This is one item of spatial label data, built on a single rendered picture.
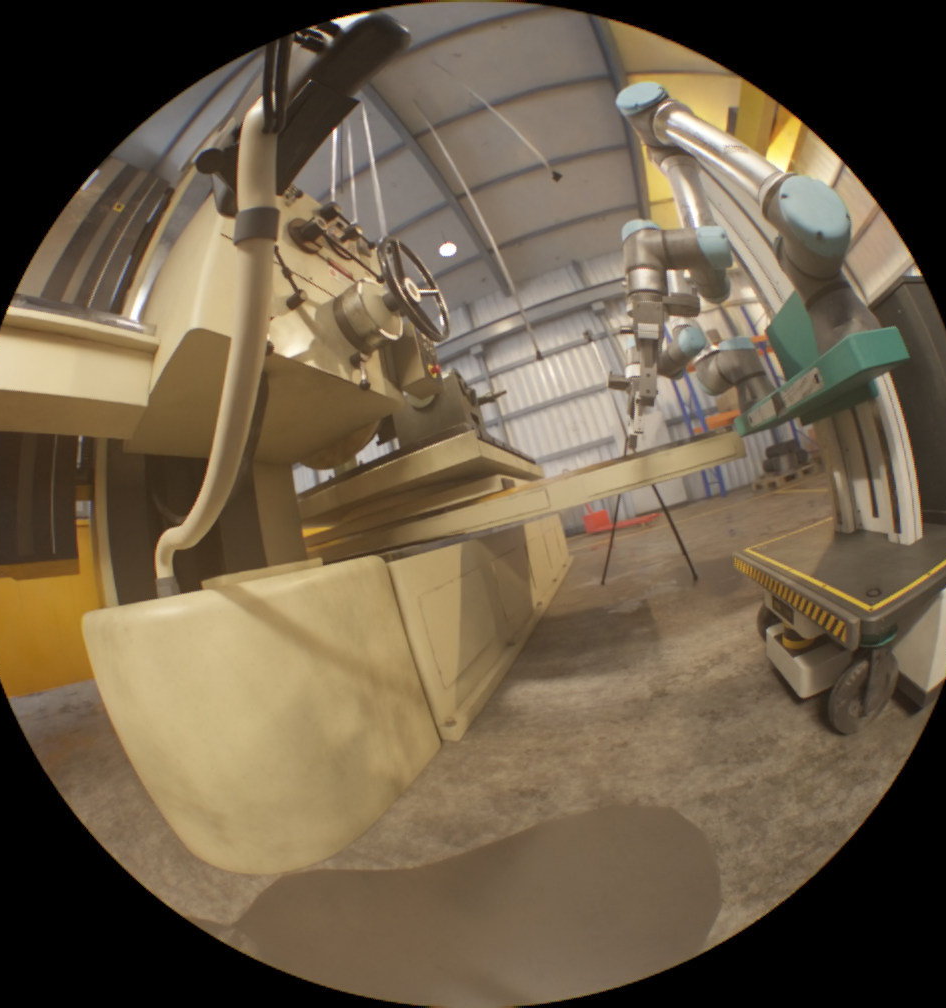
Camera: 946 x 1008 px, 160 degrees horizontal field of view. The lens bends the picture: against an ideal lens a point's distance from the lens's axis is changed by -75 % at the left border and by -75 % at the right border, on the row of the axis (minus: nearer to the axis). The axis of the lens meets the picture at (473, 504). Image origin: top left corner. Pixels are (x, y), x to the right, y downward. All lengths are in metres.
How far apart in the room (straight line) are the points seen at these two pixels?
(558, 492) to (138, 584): 1.48
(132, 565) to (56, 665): 1.89
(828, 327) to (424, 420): 1.32
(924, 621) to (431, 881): 0.99
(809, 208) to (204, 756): 1.24
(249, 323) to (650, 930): 0.84
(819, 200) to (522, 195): 8.43
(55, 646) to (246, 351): 2.77
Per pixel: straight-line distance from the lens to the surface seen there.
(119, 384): 0.94
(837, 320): 0.70
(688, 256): 0.62
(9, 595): 3.00
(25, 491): 1.24
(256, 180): 0.35
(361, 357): 0.98
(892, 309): 1.01
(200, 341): 0.77
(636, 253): 0.63
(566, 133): 8.64
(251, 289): 0.32
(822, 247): 0.62
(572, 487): 1.29
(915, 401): 1.01
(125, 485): 1.24
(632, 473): 1.29
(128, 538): 1.20
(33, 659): 2.99
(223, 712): 0.66
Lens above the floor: 0.59
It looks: 5 degrees up
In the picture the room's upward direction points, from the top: 14 degrees counter-clockwise
